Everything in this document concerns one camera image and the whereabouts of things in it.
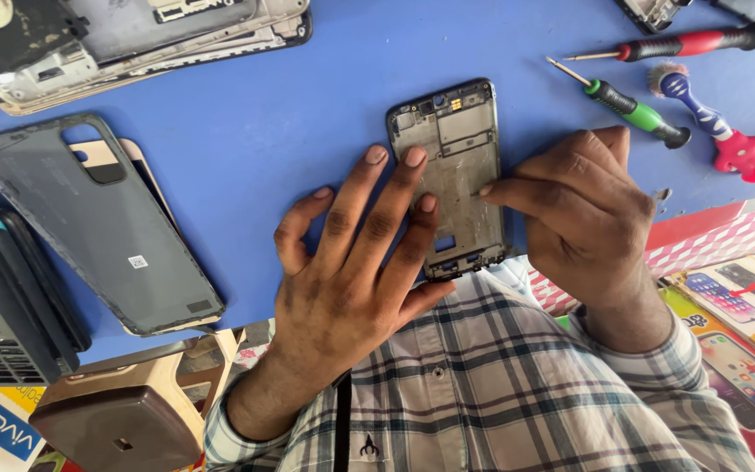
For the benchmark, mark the black card payment terminal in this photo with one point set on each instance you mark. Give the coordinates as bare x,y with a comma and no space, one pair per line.
4,308

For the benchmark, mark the blue pink cleaning brush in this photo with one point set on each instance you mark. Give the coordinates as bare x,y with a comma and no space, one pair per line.
712,118

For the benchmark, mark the black-edged phone frame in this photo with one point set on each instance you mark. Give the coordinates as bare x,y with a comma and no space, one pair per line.
286,40

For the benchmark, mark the person's right hand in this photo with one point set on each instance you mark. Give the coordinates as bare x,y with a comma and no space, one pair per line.
587,229

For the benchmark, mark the red pink patterned panel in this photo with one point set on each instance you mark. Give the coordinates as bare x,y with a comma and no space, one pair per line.
718,239

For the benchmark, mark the plaid checked shirt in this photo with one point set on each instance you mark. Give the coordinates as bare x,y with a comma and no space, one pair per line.
495,393

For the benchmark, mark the beige stool with brown seat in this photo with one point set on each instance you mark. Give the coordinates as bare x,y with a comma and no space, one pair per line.
122,419

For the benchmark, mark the person's left hand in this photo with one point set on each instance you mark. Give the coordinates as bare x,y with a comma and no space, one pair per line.
335,295

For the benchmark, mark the green black screwdriver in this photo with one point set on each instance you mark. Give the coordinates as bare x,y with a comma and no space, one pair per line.
633,111

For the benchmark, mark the red black screwdriver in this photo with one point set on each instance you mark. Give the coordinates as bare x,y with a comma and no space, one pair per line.
692,43

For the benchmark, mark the red phone poster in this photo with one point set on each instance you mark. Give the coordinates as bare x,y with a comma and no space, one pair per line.
751,393

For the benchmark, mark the phone picture box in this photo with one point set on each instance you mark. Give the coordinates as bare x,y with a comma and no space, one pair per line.
744,295

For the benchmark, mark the beige phone back cover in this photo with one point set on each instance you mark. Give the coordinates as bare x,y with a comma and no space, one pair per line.
138,157

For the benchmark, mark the black phone inner cover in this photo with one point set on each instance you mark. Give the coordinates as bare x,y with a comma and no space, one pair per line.
17,33

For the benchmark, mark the dark phone part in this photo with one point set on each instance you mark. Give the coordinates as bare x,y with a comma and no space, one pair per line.
653,13

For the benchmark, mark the grey phone back cover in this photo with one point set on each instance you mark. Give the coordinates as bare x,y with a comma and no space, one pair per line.
95,229

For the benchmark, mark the silver disassembled phone frame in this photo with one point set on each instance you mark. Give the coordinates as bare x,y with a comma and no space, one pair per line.
174,39

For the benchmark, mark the grey phone part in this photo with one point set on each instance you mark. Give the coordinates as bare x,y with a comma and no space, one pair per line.
748,8

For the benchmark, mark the bare phone frame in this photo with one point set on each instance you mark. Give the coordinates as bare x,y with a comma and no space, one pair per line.
459,151

